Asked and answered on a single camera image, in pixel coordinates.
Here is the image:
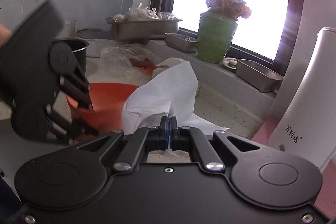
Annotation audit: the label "black rice cooker pot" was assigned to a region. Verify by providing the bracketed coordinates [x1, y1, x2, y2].
[54, 38, 89, 73]

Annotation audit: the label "white electric kettle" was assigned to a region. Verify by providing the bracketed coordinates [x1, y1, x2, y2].
[268, 27, 335, 171]

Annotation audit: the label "green flower pot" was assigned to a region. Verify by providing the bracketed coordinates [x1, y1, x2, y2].
[197, 11, 238, 64]

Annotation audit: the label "coral footed bowl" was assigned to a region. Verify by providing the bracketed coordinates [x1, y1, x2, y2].
[66, 83, 138, 135]

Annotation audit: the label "tissue pack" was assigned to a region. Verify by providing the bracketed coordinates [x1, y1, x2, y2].
[152, 57, 200, 96]

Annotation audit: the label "small steel tray right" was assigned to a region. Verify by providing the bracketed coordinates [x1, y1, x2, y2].
[236, 59, 284, 93]

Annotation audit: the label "dried orange flowers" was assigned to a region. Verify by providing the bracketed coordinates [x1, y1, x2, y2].
[206, 0, 252, 21]

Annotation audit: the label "person left hand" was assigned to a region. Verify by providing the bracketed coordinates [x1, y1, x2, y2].
[0, 24, 13, 47]

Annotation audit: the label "round metal lid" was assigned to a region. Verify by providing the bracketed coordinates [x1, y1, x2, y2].
[220, 57, 237, 73]

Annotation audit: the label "white paper tissue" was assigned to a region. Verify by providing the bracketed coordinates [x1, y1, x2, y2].
[121, 60, 229, 158]

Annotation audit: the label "small steel tray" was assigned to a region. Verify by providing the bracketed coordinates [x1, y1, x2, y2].
[236, 59, 284, 93]
[165, 33, 197, 53]

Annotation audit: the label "pink box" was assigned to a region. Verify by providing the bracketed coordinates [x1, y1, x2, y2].
[251, 117, 336, 219]

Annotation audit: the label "small steel tray left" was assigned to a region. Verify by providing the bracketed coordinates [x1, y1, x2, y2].
[165, 33, 197, 53]

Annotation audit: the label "steel steamer pot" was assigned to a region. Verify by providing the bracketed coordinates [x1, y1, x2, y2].
[76, 28, 117, 58]

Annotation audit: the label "clear plastic bag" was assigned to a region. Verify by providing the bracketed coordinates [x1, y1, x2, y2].
[100, 44, 161, 80]

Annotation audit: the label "large steel tray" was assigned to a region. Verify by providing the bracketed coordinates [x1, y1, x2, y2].
[105, 4, 182, 42]

